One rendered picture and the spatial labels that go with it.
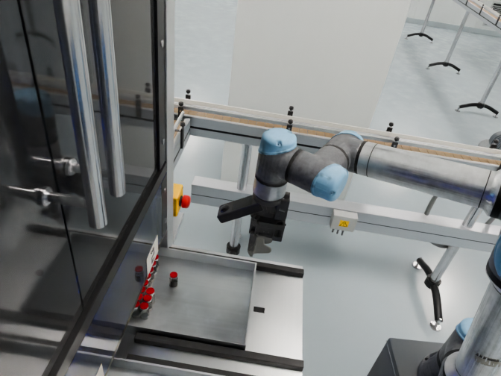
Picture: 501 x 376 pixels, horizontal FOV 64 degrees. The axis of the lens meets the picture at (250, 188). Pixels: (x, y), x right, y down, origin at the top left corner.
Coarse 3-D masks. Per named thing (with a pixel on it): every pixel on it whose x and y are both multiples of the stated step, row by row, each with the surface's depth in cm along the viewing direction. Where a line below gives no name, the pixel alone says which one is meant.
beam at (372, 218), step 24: (192, 192) 202; (216, 192) 200; (240, 192) 199; (288, 216) 204; (312, 216) 202; (360, 216) 199; (384, 216) 198; (408, 216) 200; (432, 216) 202; (432, 240) 203; (456, 240) 201; (480, 240) 200
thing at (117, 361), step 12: (120, 360) 87; (132, 360) 86; (108, 372) 87; (120, 372) 87; (132, 372) 88; (144, 372) 88; (156, 372) 88; (168, 372) 87; (180, 372) 87; (192, 372) 86; (204, 372) 86
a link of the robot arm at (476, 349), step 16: (496, 256) 61; (496, 272) 65; (496, 288) 67; (480, 304) 73; (496, 304) 68; (480, 320) 72; (496, 320) 69; (480, 336) 72; (496, 336) 70; (464, 352) 77; (480, 352) 73; (496, 352) 71; (448, 368) 82; (464, 368) 78; (480, 368) 74; (496, 368) 73
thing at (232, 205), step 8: (240, 200) 96; (248, 200) 94; (224, 208) 95; (232, 208) 94; (240, 208) 93; (248, 208) 92; (256, 208) 92; (224, 216) 94; (232, 216) 94; (240, 216) 94
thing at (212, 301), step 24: (168, 264) 113; (192, 264) 114; (216, 264) 115; (240, 264) 114; (168, 288) 107; (192, 288) 108; (216, 288) 109; (240, 288) 110; (168, 312) 101; (192, 312) 102; (216, 312) 103; (240, 312) 104; (168, 336) 94; (192, 336) 93; (216, 336) 97; (240, 336) 98
